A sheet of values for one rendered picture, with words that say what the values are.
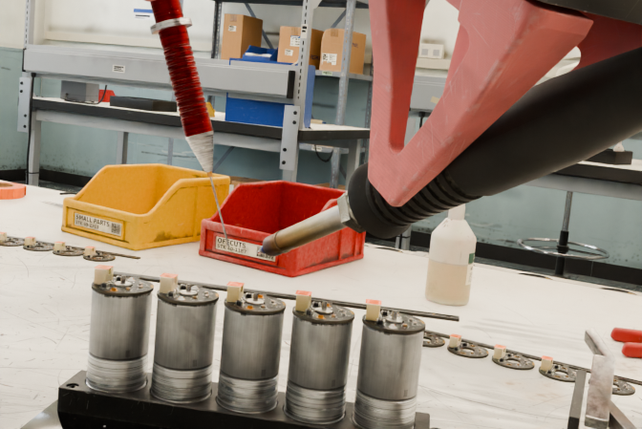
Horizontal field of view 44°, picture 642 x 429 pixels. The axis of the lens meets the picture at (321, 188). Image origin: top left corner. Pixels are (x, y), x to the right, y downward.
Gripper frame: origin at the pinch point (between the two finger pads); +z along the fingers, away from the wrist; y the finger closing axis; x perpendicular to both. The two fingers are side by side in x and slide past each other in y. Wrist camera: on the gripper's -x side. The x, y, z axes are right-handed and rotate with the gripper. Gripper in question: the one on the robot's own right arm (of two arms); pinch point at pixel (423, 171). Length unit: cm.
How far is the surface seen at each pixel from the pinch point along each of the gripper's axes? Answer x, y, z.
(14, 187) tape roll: -58, -9, 45
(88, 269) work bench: -28.8, -5.5, 30.1
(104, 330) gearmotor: -7.3, 4.2, 13.3
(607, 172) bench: -102, -201, 71
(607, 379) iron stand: 6.7, -2.9, 2.1
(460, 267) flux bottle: -15.1, -27.1, 19.2
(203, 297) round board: -6.3, 0.9, 10.9
